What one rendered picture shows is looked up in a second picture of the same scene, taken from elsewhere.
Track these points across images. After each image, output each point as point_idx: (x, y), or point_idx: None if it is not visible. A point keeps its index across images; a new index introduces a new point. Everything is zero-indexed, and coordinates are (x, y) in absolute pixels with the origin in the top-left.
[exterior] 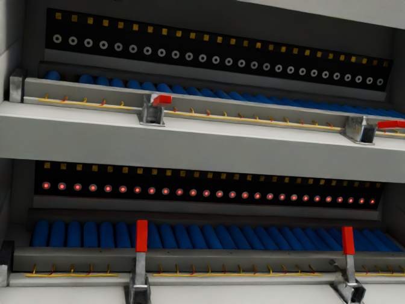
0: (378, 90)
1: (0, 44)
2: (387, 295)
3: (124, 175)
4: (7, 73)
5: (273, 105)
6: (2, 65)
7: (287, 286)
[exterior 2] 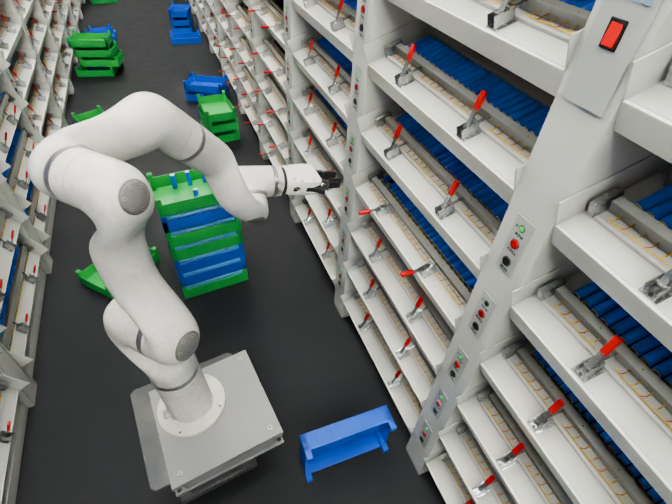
0: None
1: (363, 167)
2: (423, 333)
3: None
4: (373, 172)
5: (418, 234)
6: (362, 173)
7: (407, 296)
